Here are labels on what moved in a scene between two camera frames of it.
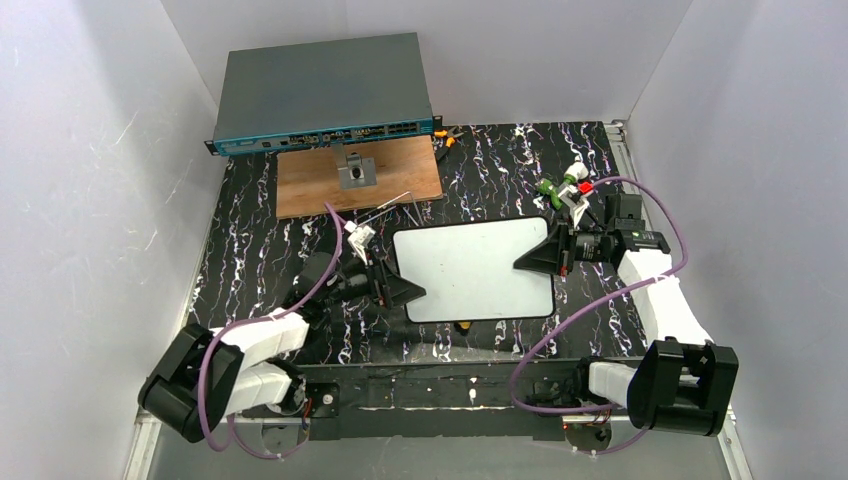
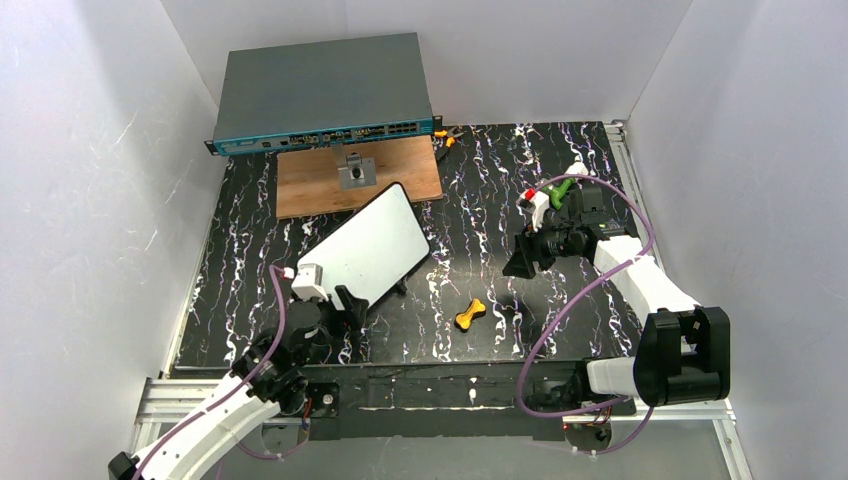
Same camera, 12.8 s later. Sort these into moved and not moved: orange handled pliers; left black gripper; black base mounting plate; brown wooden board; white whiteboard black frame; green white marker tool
Moved: white whiteboard black frame; left black gripper
Not moved: green white marker tool; brown wooden board; black base mounting plate; orange handled pliers
